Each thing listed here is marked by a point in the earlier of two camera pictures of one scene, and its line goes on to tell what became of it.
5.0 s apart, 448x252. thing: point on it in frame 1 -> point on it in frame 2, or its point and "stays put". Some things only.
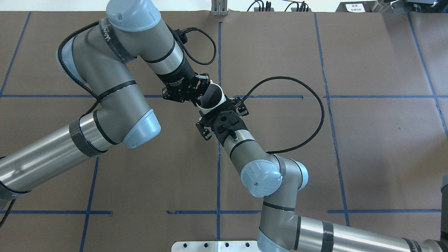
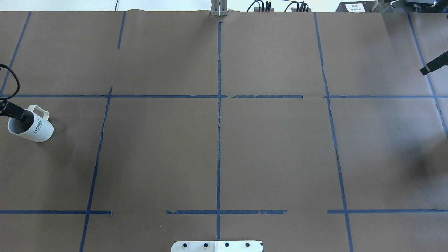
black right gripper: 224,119 -> 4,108
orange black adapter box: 257,9 stays put
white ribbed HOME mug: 212,96 -> 36,126
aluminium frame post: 219,7 stays put
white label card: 355,7 stays put
